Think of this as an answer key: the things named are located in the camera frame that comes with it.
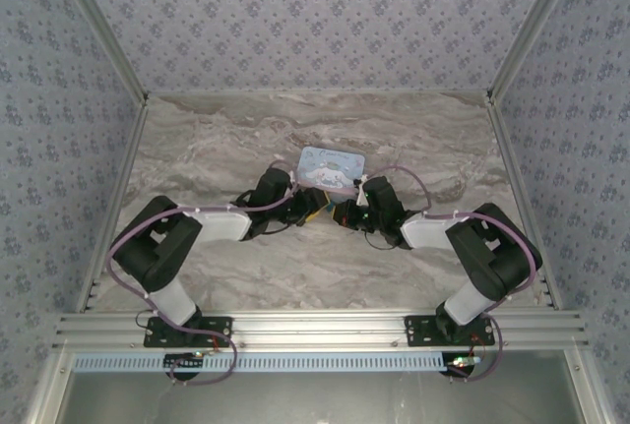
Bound blue cartoon tin box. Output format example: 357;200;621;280
296;145;368;194

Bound small circuit board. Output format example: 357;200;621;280
163;352;206;371
442;353;486;376

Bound thin black cable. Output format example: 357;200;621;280
364;230;404;252
263;216;301;237

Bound aluminium mounting rail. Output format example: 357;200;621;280
52;310;590;352

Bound aluminium table side rail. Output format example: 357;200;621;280
484;98;565;310
76;98;152;315

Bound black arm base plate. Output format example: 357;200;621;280
404;314;495;348
143;315;233;348

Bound slotted white cable duct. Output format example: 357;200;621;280
72;350;476;374

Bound aluminium corner post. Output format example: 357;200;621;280
48;0;152;105
484;0;590;105

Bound aluminium lower frame bar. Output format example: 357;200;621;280
22;347;75;424
563;347;619;424

